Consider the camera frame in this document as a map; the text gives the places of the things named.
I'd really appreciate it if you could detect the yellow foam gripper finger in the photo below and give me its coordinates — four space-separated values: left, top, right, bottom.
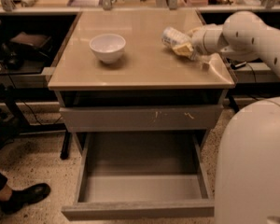
173 42 194 58
187 27 205 37

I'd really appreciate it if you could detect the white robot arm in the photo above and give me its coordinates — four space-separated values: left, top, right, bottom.
188 11 280 224

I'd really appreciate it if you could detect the closed grey top drawer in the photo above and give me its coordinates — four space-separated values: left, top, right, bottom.
60 105 223 133

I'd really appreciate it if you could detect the grey drawer cabinet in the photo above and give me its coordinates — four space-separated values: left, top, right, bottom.
49 8 235 147

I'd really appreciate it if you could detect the open grey middle drawer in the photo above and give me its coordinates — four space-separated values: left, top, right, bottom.
62 131 214 221

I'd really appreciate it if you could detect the small black device on ledge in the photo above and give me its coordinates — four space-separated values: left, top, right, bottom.
231 62 247 70

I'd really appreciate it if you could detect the white ceramic bowl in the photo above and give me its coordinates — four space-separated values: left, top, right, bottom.
90 34 126 63

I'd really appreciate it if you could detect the black table leg left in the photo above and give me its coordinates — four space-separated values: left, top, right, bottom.
60 131 71 160

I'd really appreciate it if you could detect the black shoe upper left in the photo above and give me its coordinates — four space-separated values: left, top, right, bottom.
0 118 21 149

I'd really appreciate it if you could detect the black shoe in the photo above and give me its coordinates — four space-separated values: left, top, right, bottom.
0 118 21 149
0 183 50 215

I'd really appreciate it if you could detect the black shoe lower left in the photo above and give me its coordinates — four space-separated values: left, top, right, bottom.
0 183 50 215

